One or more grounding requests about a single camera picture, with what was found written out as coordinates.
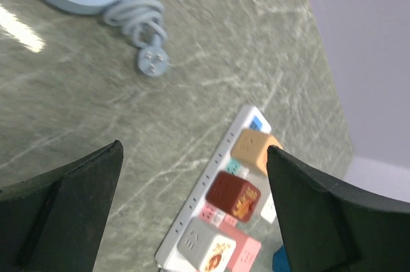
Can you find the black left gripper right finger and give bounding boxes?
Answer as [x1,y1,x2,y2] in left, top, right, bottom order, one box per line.
[266,145,409,271]

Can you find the white power strip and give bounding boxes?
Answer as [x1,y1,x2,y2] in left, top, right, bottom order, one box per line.
[154,105,272,271]

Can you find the plain white cube adapter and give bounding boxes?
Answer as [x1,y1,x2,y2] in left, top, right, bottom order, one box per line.
[260,195,277,224]

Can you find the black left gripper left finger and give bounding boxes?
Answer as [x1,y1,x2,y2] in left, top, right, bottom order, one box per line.
[1,140,124,271]

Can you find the tan cube plug adapter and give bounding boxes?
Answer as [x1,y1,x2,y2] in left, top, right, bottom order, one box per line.
[231,129,283,176]

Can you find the white patterned cube adapter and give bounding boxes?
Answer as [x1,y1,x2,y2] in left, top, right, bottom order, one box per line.
[177,217,236,272]

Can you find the blue cube plug adapter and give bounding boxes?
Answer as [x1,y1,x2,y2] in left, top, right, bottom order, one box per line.
[272,246,290,272]

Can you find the pink cube plug adapter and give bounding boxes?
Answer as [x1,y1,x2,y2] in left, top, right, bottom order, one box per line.
[199,202,261,272]

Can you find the brown cube plug adapter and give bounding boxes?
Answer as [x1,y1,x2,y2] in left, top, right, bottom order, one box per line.
[205,171,261,223]

